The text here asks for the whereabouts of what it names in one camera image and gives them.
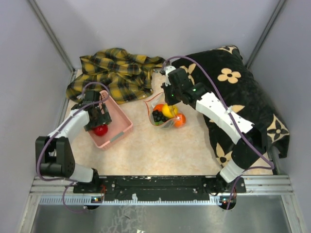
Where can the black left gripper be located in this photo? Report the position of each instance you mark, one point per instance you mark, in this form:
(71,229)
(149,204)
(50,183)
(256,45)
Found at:
(105,118)

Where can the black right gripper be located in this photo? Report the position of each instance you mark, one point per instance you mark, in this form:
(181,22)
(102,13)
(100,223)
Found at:
(169,101)

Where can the red toy fruit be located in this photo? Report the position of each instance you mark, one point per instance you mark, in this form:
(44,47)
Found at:
(100,130)

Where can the pink plastic basket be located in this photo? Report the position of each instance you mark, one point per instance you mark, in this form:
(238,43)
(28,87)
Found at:
(119,128)

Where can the yellow toy fruit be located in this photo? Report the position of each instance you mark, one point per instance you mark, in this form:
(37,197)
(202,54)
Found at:
(169,111)

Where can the orange toy fruit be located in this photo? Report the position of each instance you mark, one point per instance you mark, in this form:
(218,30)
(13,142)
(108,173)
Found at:
(158,107)
(179,120)

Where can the clear orange-zipper zip bag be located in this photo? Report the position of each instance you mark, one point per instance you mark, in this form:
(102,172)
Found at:
(151,103)

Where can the dark toy grapes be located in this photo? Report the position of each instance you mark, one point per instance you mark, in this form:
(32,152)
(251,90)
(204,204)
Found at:
(159,117)

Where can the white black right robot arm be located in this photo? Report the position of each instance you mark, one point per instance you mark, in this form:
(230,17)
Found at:
(248,139)

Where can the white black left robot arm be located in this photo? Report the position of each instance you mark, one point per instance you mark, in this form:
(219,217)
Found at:
(53,153)

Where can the yellow plaid shirt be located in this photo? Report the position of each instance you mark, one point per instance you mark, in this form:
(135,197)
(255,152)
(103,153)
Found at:
(127,76)

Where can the black floral pillow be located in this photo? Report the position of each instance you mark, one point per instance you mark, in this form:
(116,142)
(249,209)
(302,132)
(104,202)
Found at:
(224,67)

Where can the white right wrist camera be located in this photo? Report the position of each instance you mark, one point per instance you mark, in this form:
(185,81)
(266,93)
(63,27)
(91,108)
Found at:
(165,72)

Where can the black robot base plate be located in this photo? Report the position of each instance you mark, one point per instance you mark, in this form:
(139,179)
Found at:
(153,188)

